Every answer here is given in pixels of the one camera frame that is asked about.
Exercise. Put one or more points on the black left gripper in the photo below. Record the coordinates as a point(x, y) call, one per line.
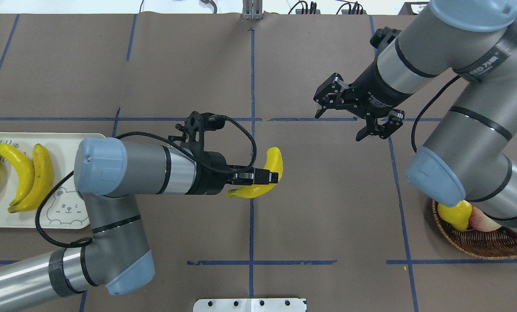
point(209, 181)

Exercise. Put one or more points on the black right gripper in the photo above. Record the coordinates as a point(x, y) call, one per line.
point(372, 90)

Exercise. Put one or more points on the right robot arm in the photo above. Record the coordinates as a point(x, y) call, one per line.
point(462, 159)

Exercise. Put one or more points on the brown wicker basket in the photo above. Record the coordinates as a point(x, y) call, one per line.
point(500, 244)

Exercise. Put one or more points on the black power strip near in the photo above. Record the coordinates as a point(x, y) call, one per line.
point(350, 8)

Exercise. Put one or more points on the black power strip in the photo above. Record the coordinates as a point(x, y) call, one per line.
point(302, 7)
point(350, 8)

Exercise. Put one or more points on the black box with label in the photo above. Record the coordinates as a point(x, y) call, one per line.
point(412, 8)

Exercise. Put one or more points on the black power strip far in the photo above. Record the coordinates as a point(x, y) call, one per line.
point(302, 7)

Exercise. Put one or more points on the yellow lemon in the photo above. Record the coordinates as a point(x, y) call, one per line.
point(457, 216)

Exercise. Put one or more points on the pale apple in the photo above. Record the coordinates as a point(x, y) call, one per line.
point(479, 221)

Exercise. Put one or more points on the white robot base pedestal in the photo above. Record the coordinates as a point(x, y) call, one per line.
point(251, 305)

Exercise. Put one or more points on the aluminium frame post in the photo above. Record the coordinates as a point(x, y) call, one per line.
point(252, 9)

